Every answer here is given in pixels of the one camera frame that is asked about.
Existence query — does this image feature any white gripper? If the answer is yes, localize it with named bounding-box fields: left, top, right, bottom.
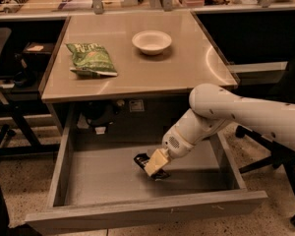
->
left=145, top=126, right=196, bottom=177

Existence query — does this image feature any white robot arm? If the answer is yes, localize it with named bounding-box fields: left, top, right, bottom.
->
left=144, top=84, right=295, bottom=176

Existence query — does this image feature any grey open top drawer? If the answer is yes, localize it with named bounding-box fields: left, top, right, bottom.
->
left=26, top=107, right=266, bottom=235

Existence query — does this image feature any grey cabinet with steel top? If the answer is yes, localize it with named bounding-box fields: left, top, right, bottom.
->
left=40, top=11, right=238, bottom=129

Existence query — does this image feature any white paper bowl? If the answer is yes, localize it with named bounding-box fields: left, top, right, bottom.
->
left=132, top=30, right=172, bottom=56

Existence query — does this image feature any green chip bag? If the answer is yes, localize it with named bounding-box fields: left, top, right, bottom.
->
left=66, top=43, right=118, bottom=77

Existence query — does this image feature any black office chair right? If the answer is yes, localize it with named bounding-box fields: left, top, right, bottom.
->
left=235, top=126, right=295, bottom=227

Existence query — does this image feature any black box with label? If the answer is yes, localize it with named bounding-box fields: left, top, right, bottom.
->
left=23, top=42, right=55, bottom=71

